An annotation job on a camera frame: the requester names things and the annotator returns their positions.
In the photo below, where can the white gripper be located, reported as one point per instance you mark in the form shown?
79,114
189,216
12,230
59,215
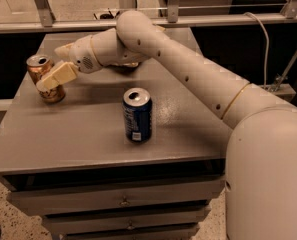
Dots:
82,55

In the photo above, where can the orange soda can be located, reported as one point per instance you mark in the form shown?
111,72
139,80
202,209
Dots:
37,66

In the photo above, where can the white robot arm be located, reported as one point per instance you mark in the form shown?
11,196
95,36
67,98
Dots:
261,156

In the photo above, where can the blue soda can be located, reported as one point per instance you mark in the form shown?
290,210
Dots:
137,111

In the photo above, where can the brown chip bag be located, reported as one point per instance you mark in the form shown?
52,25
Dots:
136,64

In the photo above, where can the grey drawer cabinet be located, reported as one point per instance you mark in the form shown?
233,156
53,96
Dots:
81,141

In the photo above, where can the top grey drawer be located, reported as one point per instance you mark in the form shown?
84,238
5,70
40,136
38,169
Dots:
119,195

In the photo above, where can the grey drawer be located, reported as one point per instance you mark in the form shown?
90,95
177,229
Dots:
127,220
119,195
167,232

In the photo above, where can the middle grey drawer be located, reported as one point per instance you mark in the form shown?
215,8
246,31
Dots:
127,220

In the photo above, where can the bottom grey drawer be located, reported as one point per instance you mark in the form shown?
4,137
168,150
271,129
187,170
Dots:
167,232

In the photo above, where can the metal railing frame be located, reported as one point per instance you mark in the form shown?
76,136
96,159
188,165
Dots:
24,16

